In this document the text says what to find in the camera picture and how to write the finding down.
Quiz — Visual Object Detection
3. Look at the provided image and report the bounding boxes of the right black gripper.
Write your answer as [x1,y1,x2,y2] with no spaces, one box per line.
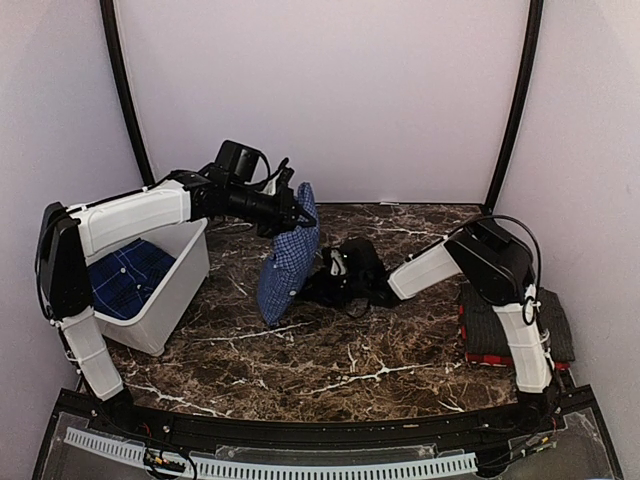
[297,266,368,308]

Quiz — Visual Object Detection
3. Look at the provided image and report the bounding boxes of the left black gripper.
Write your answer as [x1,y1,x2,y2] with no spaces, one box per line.
[227,182,317,238]

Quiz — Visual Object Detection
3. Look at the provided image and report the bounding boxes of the blue checked long sleeve shirt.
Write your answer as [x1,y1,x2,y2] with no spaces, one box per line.
[257,182,320,328]

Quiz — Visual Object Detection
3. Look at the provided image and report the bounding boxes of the black striped shirt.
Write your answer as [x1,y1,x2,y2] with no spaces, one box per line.
[458,282,576,362]

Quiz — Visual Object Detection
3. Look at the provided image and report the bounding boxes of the red plaid shirt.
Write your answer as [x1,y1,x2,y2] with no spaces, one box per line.
[457,305,571,370]

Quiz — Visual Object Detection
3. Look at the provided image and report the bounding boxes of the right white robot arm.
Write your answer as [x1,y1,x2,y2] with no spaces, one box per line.
[298,216,555,434]

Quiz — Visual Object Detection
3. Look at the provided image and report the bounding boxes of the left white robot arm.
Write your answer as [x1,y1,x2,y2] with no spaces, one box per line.
[34,165,319,436]

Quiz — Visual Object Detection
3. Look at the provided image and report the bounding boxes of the dark blue plaid shirt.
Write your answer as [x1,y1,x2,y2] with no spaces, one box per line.
[88,238,175,321]

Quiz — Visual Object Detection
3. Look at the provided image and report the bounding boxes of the white plastic bin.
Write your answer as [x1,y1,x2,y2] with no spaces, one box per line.
[87,220,209,356]

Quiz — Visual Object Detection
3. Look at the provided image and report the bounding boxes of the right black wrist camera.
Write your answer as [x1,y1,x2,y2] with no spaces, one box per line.
[321,237,386,277]

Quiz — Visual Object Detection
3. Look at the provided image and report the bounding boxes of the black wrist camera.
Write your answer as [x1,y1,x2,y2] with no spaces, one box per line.
[321,237,386,277]
[213,140,295,195]

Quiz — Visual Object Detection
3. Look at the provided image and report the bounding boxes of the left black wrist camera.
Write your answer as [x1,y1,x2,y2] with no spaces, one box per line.
[213,140,295,195]

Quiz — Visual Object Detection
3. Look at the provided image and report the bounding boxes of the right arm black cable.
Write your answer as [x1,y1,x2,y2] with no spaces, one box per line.
[459,214,542,326]

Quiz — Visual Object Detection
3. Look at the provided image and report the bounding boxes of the white slotted cable duct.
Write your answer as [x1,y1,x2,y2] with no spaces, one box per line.
[64,427,478,479]

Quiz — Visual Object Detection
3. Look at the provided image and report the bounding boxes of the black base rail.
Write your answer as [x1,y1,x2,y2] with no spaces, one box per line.
[33,386,623,479]

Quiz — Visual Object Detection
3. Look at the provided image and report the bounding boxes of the left black frame post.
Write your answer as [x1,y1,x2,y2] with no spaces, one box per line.
[99,0,156,186]

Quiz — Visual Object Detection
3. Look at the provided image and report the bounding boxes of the black frame post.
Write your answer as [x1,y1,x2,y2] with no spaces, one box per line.
[482,0,544,214]
[99,0,156,186]

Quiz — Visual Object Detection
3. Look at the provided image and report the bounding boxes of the right black frame post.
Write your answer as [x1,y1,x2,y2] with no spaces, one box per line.
[482,0,544,214]

